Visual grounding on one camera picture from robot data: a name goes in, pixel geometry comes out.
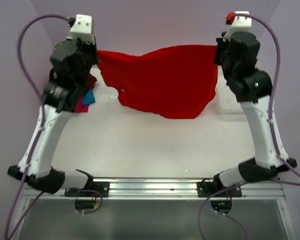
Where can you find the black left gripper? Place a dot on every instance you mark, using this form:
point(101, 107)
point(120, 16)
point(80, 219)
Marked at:
point(92, 47)

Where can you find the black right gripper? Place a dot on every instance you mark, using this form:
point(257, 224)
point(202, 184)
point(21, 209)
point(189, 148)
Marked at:
point(221, 44)

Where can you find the bright red t shirt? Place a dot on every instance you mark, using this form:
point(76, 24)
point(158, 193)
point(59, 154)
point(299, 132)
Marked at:
point(176, 82)

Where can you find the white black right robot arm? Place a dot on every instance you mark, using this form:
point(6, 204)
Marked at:
point(252, 88)

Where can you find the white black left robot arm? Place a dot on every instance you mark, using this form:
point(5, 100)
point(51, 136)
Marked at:
point(71, 62)

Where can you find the dark maroon folded t shirt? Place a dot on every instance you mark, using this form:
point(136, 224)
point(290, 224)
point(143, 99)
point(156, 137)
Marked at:
point(91, 81)

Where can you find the blue folded t shirt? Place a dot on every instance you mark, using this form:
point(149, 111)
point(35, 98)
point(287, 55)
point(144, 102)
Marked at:
point(88, 98)

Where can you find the crimson folded t shirt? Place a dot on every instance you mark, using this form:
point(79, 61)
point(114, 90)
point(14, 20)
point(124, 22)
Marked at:
point(80, 108)

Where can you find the white plastic mesh basket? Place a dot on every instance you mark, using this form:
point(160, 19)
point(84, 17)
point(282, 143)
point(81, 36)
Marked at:
point(226, 99)

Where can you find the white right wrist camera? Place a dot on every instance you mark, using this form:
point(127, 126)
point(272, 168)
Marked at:
point(237, 23)

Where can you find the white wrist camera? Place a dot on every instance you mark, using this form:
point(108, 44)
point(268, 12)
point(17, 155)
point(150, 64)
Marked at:
point(83, 29)
point(237, 23)

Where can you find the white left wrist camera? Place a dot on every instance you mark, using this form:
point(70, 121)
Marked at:
point(83, 29)

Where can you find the black left base bracket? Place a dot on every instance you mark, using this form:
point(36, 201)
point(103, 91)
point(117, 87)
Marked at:
point(102, 187)

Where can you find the black base bracket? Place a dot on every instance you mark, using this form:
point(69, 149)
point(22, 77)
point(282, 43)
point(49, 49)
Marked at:
point(208, 187)
point(102, 187)

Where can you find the black right base bracket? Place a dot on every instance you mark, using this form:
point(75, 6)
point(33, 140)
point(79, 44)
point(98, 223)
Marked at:
point(208, 187)

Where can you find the aluminium mounting rail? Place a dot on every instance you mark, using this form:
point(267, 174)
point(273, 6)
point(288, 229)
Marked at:
point(181, 189)

